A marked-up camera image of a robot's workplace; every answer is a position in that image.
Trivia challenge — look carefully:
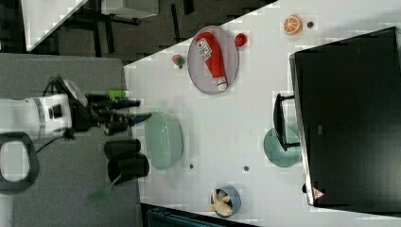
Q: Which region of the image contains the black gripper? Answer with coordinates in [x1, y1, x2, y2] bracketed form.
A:
[69, 94, 151, 132]

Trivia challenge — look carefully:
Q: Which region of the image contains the green plastic strainer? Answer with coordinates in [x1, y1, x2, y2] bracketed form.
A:
[145, 112, 183, 170]

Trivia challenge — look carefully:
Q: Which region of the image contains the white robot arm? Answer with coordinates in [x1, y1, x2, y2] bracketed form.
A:
[1, 94, 150, 195]

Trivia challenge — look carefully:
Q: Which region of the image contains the green marker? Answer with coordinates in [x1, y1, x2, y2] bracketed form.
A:
[107, 90, 130, 98]

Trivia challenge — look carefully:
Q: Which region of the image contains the black cylinder cup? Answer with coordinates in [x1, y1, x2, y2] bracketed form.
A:
[104, 139, 141, 160]

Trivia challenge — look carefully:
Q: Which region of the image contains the black utensil cup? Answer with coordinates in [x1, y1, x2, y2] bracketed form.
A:
[108, 153, 149, 184]

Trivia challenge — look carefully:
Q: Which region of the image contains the red green toy fruit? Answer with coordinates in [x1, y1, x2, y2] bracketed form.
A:
[172, 54, 185, 69]

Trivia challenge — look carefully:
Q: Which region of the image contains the grey round plate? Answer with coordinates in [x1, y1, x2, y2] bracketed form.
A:
[187, 26, 238, 95]

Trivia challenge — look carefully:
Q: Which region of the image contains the green spatula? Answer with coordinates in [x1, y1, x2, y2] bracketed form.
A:
[87, 176, 121, 205]

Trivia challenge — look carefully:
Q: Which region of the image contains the red ketchup bottle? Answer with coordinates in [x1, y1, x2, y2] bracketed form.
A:
[196, 32, 228, 91]

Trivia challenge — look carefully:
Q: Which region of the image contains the yellow toy banana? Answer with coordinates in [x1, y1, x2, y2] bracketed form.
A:
[209, 189, 233, 217]

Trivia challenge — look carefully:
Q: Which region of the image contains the red toy strawberry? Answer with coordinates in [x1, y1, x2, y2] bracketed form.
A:
[235, 33, 248, 47]

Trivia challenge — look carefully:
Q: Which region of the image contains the teal mug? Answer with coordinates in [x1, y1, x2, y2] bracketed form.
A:
[263, 129, 302, 167]

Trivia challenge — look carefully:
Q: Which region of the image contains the orange slice toy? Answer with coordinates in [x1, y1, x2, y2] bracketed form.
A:
[283, 15, 303, 35]

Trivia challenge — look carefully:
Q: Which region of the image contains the black toaster oven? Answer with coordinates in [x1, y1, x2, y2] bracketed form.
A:
[273, 26, 401, 217]

